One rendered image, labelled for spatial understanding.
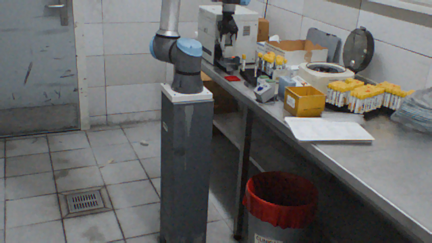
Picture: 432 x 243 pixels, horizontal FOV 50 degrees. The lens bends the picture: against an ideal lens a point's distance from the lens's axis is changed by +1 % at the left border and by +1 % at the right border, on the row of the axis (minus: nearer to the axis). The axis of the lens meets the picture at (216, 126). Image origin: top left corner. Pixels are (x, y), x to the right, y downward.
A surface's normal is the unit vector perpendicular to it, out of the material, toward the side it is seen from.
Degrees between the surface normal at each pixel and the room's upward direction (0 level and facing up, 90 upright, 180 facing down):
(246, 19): 89
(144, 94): 90
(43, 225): 0
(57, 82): 90
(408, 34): 90
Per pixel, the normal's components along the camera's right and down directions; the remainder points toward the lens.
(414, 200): 0.06, -0.92
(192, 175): 0.39, 0.38
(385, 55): -0.92, 0.11
